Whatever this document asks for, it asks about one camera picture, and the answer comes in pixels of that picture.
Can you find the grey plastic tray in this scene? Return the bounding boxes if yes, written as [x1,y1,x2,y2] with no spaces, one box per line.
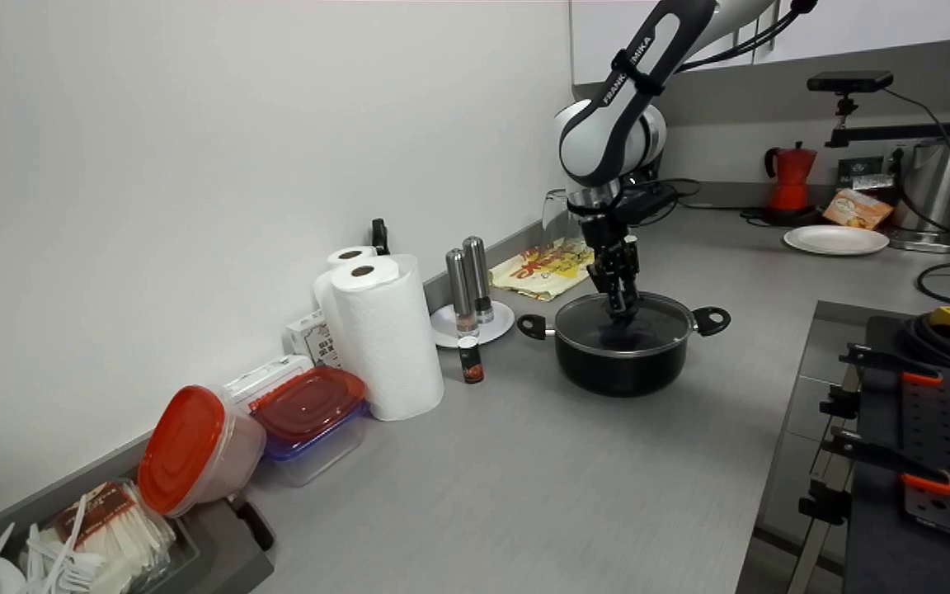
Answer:
[0,434,276,594]

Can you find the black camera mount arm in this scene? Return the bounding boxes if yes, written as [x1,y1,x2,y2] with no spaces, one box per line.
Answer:
[821,92,950,151]

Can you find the orange snack packet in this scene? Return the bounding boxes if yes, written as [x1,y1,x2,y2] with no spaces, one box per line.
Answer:
[821,185,897,235]

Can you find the black stereo camera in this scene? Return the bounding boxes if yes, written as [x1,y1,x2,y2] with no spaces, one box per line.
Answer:
[804,69,897,96]

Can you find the translucent container orange lid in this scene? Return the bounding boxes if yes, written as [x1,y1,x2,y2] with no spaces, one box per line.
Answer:
[136,384,271,522]

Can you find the clear drinking glass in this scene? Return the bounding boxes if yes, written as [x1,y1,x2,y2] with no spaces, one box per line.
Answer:
[539,185,585,233]

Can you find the red moka pot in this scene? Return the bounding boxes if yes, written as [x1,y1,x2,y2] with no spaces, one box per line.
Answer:
[761,140,821,218]

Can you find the black coffee maker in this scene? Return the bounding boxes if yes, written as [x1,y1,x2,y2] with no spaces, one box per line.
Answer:
[621,181,673,229]

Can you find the white dinner plate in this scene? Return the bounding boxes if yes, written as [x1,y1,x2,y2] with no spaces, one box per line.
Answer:
[777,223,894,262]

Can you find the black cooking pot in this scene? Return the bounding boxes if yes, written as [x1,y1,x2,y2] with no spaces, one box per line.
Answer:
[514,286,734,400]

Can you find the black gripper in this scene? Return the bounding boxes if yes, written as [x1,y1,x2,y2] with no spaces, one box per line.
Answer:
[585,213,647,325]

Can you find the small brown bottle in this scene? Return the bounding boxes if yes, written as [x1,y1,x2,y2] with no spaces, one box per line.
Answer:
[459,343,488,387]

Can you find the small white saucer plate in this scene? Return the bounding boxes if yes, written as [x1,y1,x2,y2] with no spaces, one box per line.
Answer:
[428,297,516,352]

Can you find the steel electric kettle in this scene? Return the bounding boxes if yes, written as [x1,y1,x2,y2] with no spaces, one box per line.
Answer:
[894,140,950,238]

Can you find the glass lid black knob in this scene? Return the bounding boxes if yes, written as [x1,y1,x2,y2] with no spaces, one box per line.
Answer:
[549,286,693,356]

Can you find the black bar clamp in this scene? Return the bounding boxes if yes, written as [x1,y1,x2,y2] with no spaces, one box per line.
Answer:
[799,480,864,527]
[817,341,950,424]
[821,427,950,505]

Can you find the steel spice grinder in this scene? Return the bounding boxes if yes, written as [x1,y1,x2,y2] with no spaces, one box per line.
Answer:
[441,245,481,333]
[460,235,498,325]

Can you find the white paper towel roll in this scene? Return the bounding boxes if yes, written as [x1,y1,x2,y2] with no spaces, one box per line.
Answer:
[311,241,382,325]
[325,250,449,427]

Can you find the white power strip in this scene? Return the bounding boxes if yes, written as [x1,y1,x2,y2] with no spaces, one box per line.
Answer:
[280,311,342,369]

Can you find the clear container red lid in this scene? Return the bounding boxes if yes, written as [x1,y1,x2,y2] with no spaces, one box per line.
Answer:
[248,365,373,489]

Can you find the bag of plastic cutlery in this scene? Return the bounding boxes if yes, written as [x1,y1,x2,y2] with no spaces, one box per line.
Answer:
[22,475,180,594]

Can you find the dark recessed cooktop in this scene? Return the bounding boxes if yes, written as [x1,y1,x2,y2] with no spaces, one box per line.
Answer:
[734,302,950,594]

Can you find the flat white box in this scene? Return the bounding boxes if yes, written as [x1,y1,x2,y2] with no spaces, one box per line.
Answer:
[220,352,315,410]

